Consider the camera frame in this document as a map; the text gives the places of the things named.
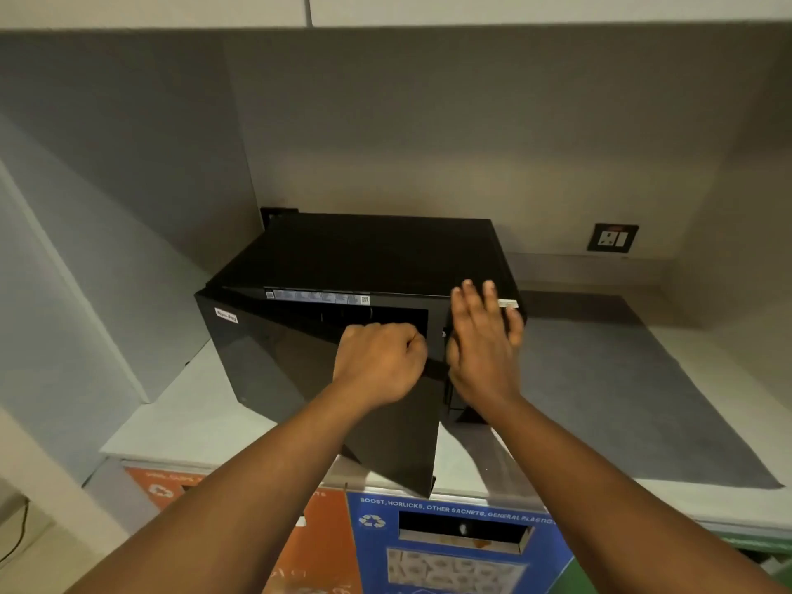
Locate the person's left hand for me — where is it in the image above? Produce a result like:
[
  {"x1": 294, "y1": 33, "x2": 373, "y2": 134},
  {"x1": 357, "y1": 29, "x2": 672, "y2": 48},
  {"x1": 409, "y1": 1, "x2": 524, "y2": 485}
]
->
[{"x1": 332, "y1": 323, "x2": 429, "y2": 409}]

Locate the person's right hand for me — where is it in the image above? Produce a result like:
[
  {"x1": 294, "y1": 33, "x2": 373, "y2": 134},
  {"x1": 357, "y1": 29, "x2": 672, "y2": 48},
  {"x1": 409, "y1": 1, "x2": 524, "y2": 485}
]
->
[{"x1": 446, "y1": 278, "x2": 526, "y2": 416}]

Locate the black microwave oven body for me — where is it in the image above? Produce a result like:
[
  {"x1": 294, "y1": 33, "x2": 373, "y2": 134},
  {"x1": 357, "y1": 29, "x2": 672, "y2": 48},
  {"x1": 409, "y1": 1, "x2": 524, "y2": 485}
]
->
[{"x1": 206, "y1": 210, "x2": 528, "y2": 427}]

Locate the black glass microwave door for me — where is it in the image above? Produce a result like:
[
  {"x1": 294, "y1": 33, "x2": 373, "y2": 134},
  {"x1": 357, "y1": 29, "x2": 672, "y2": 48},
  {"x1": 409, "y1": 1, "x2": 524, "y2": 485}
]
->
[{"x1": 194, "y1": 288, "x2": 448, "y2": 499}]

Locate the person's left forearm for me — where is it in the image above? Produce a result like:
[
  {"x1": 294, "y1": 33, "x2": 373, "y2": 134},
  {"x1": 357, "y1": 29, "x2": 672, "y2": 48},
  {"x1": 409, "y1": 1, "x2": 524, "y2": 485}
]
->
[{"x1": 65, "y1": 380, "x2": 397, "y2": 594}]

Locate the person's right forearm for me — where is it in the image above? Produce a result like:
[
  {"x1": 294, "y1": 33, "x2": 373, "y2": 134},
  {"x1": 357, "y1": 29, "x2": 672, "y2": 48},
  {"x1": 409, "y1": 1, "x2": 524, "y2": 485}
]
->
[{"x1": 461, "y1": 391, "x2": 792, "y2": 594}]

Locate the grey counter mat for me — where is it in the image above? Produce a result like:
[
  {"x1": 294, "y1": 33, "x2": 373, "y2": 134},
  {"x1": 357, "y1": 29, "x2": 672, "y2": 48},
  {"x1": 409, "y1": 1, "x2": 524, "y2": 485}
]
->
[{"x1": 433, "y1": 290, "x2": 784, "y2": 490}]

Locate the blue waste bin panel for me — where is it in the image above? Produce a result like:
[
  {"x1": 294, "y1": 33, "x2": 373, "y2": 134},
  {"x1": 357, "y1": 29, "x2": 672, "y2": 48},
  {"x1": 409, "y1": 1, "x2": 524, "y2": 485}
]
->
[{"x1": 345, "y1": 488, "x2": 578, "y2": 594}]

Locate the orange waste bin panel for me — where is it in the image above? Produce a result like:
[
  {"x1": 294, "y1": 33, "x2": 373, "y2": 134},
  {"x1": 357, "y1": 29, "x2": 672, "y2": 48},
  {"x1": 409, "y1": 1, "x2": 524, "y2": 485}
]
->
[{"x1": 123, "y1": 465, "x2": 363, "y2": 594}]

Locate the white wide overhead cabinet door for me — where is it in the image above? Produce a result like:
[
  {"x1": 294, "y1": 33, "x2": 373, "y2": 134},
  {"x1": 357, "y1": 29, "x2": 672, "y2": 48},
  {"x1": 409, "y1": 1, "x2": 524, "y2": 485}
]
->
[{"x1": 309, "y1": 0, "x2": 792, "y2": 29}]

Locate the green waste bin panel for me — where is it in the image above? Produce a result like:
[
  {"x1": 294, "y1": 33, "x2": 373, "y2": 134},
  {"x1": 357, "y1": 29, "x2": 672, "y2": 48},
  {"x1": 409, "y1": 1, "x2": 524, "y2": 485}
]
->
[{"x1": 551, "y1": 530, "x2": 792, "y2": 594}]

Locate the white narrow overhead cabinet door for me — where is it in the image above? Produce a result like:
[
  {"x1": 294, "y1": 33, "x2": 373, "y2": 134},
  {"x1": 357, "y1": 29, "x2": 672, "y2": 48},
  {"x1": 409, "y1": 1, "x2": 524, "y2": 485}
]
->
[{"x1": 0, "y1": 0, "x2": 309, "y2": 31}]

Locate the black wall power socket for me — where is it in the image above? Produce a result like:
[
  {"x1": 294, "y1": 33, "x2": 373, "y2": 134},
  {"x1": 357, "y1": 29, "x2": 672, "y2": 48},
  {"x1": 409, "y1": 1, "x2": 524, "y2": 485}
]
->
[{"x1": 587, "y1": 223, "x2": 639, "y2": 254}]

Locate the thin black cable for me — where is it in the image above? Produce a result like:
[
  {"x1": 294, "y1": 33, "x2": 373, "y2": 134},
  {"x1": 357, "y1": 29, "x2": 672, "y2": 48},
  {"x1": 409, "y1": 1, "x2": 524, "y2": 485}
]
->
[{"x1": 0, "y1": 496, "x2": 31, "y2": 564}]

